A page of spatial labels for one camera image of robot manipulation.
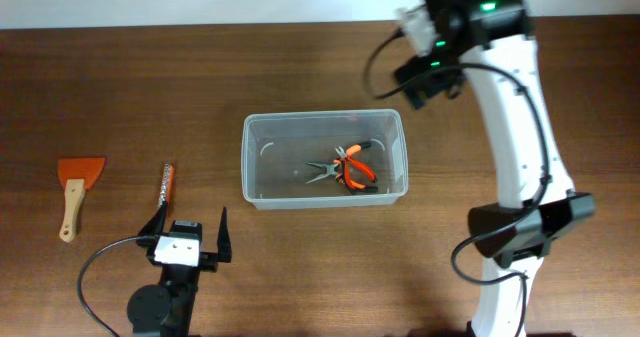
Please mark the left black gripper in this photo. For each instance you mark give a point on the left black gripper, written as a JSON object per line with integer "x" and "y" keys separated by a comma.
{"x": 209, "y": 261}

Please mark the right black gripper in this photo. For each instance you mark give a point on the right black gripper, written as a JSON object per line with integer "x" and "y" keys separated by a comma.
{"x": 431, "y": 83}

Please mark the orange scraper wooden handle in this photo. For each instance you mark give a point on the orange scraper wooden handle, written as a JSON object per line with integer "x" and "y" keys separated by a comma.
{"x": 76, "y": 175}

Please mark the orange black long-nose pliers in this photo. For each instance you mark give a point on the orange black long-nose pliers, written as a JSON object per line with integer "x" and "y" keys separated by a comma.
{"x": 327, "y": 170}

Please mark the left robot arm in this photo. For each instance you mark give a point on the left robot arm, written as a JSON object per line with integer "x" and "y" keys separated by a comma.
{"x": 165, "y": 308}

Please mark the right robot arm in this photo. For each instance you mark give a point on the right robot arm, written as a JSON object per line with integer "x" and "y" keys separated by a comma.
{"x": 490, "y": 46}

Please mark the clear plastic container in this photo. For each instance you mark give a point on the clear plastic container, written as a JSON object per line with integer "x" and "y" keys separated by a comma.
{"x": 276, "y": 147}

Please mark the orange screwdriver bit holder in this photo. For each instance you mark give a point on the orange screwdriver bit holder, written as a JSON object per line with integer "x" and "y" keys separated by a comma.
{"x": 166, "y": 184}

